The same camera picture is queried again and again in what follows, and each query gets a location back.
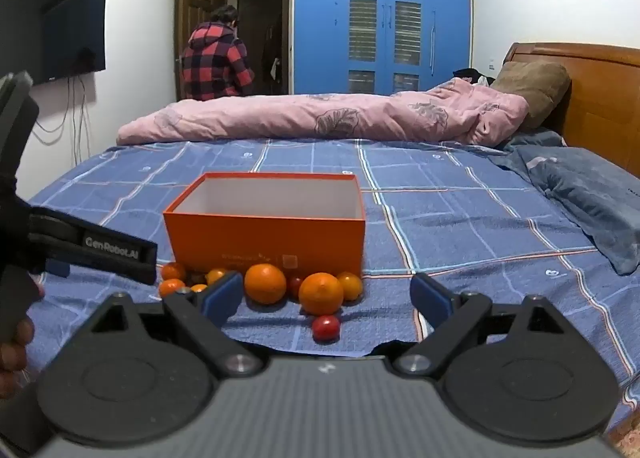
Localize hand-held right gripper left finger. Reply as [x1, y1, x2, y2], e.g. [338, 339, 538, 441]
[92, 270, 265, 380]

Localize black wall television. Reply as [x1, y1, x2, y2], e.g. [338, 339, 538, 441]
[0, 0, 107, 85]

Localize dark clothing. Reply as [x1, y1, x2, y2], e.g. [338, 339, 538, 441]
[452, 67, 497, 86]

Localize dark hanging coat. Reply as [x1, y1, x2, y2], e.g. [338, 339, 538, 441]
[259, 24, 284, 84]

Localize grey-blue blanket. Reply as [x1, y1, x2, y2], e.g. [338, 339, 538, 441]
[491, 130, 640, 275]

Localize brown wooden door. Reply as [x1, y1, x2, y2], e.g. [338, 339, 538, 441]
[175, 0, 227, 102]

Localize wooden headboard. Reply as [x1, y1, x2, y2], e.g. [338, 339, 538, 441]
[502, 42, 640, 179]

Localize person's left hand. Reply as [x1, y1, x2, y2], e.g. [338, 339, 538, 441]
[0, 283, 47, 400]

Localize large orange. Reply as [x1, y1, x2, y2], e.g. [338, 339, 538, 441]
[244, 263, 288, 305]
[299, 272, 345, 316]

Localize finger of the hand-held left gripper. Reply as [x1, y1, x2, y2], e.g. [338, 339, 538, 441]
[27, 207, 159, 285]
[30, 257, 71, 279]

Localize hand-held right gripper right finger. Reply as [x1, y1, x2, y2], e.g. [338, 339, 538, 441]
[392, 272, 562, 380]

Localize brown pillow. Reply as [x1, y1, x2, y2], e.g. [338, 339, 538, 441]
[489, 60, 572, 130]

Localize blue plaid bed sheet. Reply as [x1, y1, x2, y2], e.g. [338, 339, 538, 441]
[25, 138, 640, 444]

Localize orange cardboard box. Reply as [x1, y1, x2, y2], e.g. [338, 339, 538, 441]
[163, 172, 367, 279]

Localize blue wardrobe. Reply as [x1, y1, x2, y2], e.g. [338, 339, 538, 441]
[291, 0, 474, 96]

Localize pink floral duvet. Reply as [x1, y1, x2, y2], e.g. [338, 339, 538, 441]
[116, 77, 530, 148]

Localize hanging television cables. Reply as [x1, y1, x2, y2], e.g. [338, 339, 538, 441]
[31, 72, 87, 161]

